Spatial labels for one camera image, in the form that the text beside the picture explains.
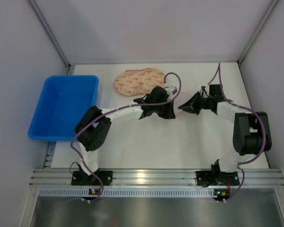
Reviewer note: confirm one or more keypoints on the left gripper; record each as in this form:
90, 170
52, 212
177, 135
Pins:
167, 104

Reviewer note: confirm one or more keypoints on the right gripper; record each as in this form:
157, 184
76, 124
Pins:
196, 104

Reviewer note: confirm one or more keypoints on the pink trimmed mesh laundry bag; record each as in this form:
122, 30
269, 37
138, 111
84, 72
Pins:
181, 99

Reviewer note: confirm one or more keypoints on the floral orange laundry bag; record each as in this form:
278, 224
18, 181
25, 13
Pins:
138, 82

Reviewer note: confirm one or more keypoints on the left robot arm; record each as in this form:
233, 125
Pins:
93, 128

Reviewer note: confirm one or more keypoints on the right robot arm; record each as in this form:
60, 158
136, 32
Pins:
251, 130

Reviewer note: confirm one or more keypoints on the blue plastic bin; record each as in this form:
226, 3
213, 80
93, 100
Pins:
63, 102

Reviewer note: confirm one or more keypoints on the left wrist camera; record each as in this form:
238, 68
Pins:
171, 91

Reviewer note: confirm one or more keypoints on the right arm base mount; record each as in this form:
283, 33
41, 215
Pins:
215, 178

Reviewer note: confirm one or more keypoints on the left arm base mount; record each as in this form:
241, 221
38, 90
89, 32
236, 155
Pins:
92, 177

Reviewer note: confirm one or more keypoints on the aluminium mounting rail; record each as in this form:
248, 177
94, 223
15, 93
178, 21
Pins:
157, 183

